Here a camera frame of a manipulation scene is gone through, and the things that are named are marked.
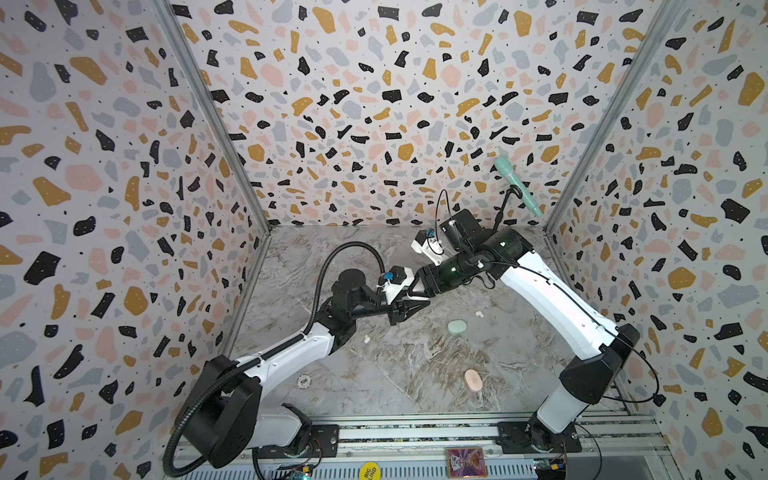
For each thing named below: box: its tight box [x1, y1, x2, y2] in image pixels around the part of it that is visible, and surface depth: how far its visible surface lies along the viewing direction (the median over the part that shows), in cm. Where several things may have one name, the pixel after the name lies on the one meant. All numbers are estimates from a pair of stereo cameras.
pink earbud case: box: [464, 369, 483, 393], surface depth 84 cm
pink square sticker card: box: [446, 448, 488, 479], surface depth 71 cm
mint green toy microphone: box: [494, 155, 542, 218], surface depth 99 cm
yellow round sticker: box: [359, 462, 381, 480], surface depth 71 cm
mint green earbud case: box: [447, 319, 468, 334], surface depth 95 cm
